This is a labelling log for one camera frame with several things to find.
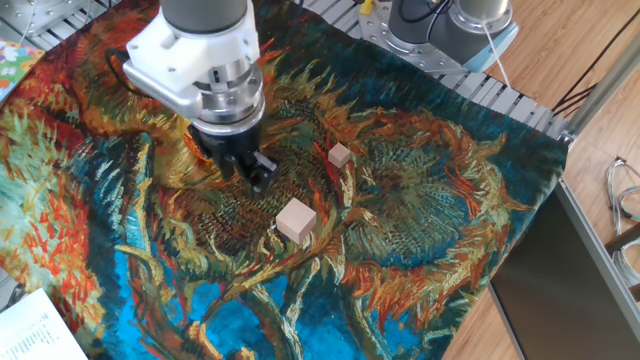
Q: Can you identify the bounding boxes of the large wooden cube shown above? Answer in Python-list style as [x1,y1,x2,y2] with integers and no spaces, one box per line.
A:
[275,197,318,246]

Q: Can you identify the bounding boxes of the sunflower painting cloth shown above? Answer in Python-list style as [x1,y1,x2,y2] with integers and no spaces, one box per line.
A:
[0,0,569,360]

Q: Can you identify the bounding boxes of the aluminium frame rail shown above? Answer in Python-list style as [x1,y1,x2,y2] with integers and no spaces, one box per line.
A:
[554,177,640,321]

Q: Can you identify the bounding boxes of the perforated aluminium plate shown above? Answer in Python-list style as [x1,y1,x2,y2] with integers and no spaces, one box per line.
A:
[0,0,86,39]

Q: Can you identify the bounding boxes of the black floor cables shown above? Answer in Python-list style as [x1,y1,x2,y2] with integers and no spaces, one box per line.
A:
[552,9,640,119]

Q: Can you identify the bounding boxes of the aluminium frame post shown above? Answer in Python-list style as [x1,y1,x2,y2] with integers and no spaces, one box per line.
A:
[562,29,640,146]

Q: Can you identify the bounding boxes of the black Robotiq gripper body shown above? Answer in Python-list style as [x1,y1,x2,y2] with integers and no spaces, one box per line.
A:
[188,119,264,167]

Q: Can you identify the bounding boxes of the white zip tie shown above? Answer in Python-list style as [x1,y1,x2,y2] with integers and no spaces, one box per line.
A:
[479,19,512,90]

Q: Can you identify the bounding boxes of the dark flat panel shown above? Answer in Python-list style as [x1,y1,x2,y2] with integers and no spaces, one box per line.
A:
[488,179,640,360]

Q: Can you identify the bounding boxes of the white printed paper sheet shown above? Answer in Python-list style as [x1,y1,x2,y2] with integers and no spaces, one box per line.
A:
[0,288,89,360]

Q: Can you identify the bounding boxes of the colourful floral paper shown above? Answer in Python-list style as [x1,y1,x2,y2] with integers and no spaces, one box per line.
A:
[0,39,46,104]

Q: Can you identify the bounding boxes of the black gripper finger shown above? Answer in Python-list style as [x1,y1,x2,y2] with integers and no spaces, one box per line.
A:
[234,149,280,195]
[215,157,236,182]

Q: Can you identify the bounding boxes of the small wooden cube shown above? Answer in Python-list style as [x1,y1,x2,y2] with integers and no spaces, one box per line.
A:
[327,142,352,170]

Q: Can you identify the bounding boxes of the bundle of thin wires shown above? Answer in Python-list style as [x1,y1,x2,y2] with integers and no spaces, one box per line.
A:
[604,155,640,286]

